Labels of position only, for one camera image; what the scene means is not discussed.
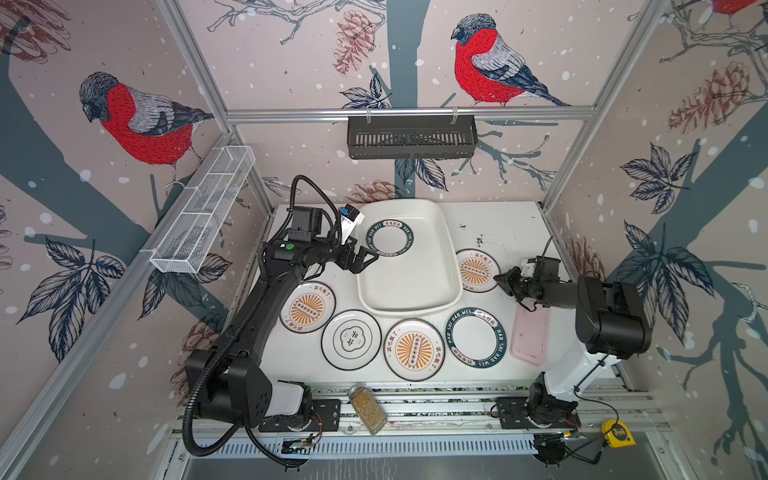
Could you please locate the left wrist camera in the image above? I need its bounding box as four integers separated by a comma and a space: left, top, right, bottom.
339, 204, 364, 245

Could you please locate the yellow tape measure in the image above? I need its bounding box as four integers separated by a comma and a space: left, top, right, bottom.
601, 420, 636, 448

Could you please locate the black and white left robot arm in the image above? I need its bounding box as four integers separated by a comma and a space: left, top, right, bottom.
182, 205, 378, 432

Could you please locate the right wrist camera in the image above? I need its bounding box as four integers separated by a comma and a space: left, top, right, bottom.
520, 257, 542, 277

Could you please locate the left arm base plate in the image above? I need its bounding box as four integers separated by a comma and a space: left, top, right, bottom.
258, 399, 341, 433

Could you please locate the orange sunburst plate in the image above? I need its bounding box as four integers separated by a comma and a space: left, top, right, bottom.
456, 249, 500, 293
383, 318, 445, 382
279, 281, 336, 334

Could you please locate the black hanging wire basket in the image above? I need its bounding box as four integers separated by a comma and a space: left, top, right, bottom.
347, 115, 478, 160

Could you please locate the black right cable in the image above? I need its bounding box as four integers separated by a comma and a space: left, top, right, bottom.
527, 353, 622, 468

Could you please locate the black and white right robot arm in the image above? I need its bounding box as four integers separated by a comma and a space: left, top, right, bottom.
494, 267, 652, 427

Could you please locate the front white black-line plate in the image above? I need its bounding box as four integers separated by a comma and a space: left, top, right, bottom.
321, 309, 383, 371

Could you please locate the black corrugated cable conduit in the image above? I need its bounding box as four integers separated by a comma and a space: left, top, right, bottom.
181, 175, 343, 470

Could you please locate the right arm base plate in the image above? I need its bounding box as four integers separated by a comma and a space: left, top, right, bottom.
495, 396, 581, 430

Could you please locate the white plastic bin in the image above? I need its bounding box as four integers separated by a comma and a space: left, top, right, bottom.
355, 199, 463, 317

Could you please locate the large green rim plate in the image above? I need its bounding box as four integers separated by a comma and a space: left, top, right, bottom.
445, 307, 508, 369

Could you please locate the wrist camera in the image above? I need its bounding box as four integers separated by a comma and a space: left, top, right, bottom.
339, 204, 364, 245
520, 257, 542, 277

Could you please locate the glass jar of grains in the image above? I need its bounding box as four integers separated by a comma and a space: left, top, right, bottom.
348, 385, 388, 435

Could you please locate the small green rim plate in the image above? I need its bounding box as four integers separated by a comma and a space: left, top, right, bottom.
366, 219, 415, 258

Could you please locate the small circuit board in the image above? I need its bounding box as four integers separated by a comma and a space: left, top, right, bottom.
280, 437, 315, 458

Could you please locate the white mesh wall shelf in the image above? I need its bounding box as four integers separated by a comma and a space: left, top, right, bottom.
150, 145, 255, 274

